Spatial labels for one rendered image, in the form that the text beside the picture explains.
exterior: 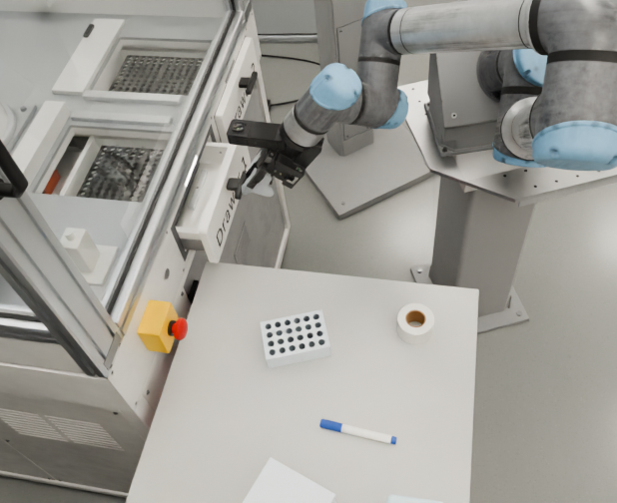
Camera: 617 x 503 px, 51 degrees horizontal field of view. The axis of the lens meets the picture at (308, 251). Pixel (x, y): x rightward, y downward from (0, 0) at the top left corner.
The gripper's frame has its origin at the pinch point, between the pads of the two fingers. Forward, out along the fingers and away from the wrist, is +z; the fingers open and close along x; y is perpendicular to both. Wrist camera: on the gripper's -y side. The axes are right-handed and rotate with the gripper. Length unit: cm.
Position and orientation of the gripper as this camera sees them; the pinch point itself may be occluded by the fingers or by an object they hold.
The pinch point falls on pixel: (245, 181)
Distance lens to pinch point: 134.9
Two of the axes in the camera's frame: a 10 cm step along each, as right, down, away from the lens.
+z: -4.8, 4.2, 7.7
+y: 8.6, 4.1, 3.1
